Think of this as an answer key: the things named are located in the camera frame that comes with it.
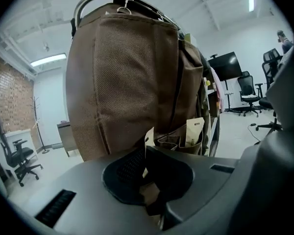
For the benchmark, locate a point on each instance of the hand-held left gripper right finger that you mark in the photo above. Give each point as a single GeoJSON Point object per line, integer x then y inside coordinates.
{"type": "Point", "coordinates": [172, 175]}

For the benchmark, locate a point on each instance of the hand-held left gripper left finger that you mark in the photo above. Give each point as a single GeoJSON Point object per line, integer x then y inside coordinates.
{"type": "Point", "coordinates": [127, 177]}

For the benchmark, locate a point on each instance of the brown fabric cart pocket bag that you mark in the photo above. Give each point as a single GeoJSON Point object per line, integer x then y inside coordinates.
{"type": "Point", "coordinates": [125, 70]}

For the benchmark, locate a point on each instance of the beige paper item packet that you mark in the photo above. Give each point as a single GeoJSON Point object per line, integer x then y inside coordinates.
{"type": "Point", "coordinates": [194, 131]}

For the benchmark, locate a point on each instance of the shelf unit behind cart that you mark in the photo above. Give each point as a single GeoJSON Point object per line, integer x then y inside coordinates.
{"type": "Point", "coordinates": [214, 99]}

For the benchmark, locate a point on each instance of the brown wooden cabinet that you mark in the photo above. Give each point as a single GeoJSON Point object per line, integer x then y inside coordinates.
{"type": "Point", "coordinates": [65, 136]}

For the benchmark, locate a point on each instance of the black monitor floor stand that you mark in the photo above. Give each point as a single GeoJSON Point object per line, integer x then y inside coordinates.
{"type": "Point", "coordinates": [228, 99]}

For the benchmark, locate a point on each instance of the pink cloth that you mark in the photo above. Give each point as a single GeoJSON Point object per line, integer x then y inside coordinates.
{"type": "Point", "coordinates": [219, 84]}

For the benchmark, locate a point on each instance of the black coat rack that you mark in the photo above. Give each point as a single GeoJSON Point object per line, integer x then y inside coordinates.
{"type": "Point", "coordinates": [36, 121]}

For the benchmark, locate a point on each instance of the black mesh office chair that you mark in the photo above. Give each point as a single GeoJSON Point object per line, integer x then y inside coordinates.
{"type": "Point", "coordinates": [247, 87]}
{"type": "Point", "coordinates": [270, 65]}
{"type": "Point", "coordinates": [19, 153]}

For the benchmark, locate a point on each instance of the black flat screen monitor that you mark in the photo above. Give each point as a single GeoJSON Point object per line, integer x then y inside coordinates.
{"type": "Point", "coordinates": [225, 66]}

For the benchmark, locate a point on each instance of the rectangular ceiling light panel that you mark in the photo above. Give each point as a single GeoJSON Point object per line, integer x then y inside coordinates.
{"type": "Point", "coordinates": [47, 59]}

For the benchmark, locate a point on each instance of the metal snap hook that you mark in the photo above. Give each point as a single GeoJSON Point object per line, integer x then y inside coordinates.
{"type": "Point", "coordinates": [124, 2]}

